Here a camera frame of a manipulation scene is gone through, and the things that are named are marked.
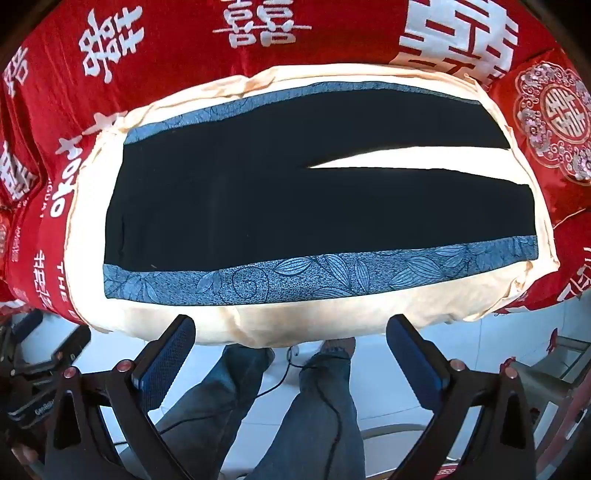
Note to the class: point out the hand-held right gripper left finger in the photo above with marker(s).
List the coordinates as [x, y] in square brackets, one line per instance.
[167, 357]

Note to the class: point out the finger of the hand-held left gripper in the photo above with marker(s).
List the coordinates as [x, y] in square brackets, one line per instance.
[74, 342]
[27, 325]

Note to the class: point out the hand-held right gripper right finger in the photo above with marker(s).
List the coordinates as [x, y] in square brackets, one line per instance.
[415, 364]

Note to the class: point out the black pants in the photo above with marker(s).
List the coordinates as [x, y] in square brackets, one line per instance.
[231, 207]

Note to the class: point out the person's left leg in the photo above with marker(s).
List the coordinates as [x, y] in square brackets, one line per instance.
[217, 397]

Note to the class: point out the person's leg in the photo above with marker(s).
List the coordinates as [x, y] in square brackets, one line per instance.
[314, 415]
[217, 397]

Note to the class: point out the person's right leg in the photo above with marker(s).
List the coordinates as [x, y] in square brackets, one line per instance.
[314, 415]

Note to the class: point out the grey chair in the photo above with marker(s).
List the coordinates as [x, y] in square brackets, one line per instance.
[545, 392]

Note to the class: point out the blue leaf-patterned cloth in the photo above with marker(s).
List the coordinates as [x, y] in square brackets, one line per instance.
[277, 282]

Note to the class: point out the red embroidered pillow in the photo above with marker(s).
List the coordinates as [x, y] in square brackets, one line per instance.
[554, 115]

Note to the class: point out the red printed blanket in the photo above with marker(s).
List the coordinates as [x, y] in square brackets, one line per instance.
[184, 46]

